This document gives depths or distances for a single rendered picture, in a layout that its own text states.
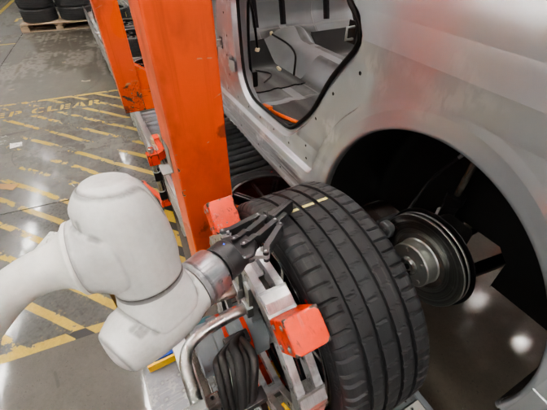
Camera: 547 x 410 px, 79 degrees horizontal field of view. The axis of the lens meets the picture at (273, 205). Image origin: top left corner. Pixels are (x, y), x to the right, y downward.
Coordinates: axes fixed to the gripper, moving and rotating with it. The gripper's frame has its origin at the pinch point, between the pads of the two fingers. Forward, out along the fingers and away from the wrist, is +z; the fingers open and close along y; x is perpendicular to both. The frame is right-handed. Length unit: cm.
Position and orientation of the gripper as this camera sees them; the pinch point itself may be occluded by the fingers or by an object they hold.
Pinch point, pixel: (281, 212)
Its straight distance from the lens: 73.5
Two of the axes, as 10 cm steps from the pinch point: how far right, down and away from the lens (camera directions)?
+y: 8.0, 3.1, -5.2
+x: -0.6, -8.2, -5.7
